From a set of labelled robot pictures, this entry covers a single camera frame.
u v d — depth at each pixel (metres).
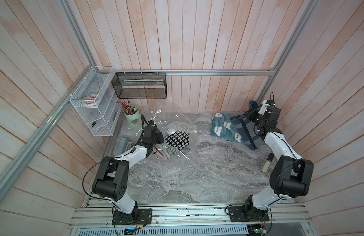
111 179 0.46
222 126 1.07
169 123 0.97
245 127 0.91
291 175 0.46
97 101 0.73
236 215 0.73
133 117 1.00
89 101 0.72
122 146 0.95
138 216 0.72
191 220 0.73
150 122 0.83
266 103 0.76
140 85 1.04
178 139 0.95
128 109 0.97
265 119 0.67
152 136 0.73
